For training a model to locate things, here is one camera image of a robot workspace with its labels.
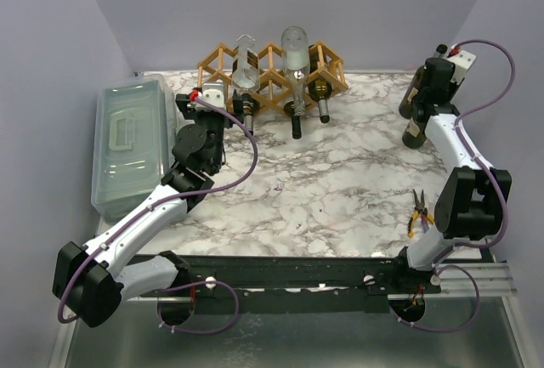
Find tall green bottle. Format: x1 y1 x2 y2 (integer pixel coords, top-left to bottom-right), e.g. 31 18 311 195
399 43 448 120

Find green wine bottle brown label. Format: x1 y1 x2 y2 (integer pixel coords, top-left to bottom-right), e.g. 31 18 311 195
236 93 260 134

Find clear square glass bottle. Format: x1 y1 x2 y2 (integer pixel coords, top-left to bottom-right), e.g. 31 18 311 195
231 34 260 93

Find green bottle silver neck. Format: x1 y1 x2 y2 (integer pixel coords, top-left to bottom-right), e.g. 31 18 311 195
306 44 335 125

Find clear round glass bottle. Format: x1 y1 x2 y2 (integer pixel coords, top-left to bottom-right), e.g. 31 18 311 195
281 26 310 116

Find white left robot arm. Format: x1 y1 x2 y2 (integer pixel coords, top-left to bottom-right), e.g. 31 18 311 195
53 86 247 327

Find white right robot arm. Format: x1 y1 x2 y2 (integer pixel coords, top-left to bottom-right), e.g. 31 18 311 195
391 51 512 293

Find green bottle in rack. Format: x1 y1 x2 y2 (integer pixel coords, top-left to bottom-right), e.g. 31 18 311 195
283 101 305 139

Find wooden lattice wine rack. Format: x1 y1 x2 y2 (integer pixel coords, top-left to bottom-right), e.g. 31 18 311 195
197 42 349 115

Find translucent plastic storage box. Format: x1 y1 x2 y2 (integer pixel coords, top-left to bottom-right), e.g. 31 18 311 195
91 74 178 224

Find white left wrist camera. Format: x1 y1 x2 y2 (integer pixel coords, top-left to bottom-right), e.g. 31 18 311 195
190 82 227 110

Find yellow handled pliers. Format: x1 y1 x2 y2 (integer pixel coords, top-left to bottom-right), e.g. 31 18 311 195
407 190 434 238

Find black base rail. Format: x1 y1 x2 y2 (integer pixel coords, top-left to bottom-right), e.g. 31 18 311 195
148 255 440 314

